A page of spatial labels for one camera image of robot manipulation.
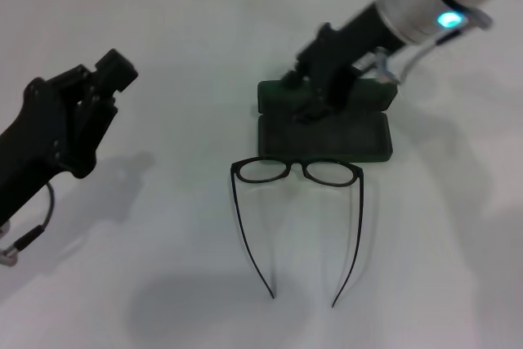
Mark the black glasses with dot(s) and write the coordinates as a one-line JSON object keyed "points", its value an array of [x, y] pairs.
{"points": [[298, 166]]}

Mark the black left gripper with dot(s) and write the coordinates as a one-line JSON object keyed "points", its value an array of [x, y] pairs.
{"points": [[37, 140]]}

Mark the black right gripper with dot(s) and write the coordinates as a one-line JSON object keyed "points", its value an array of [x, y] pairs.
{"points": [[347, 50]]}

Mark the green glasses case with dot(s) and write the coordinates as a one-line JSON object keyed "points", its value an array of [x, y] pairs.
{"points": [[327, 140]]}

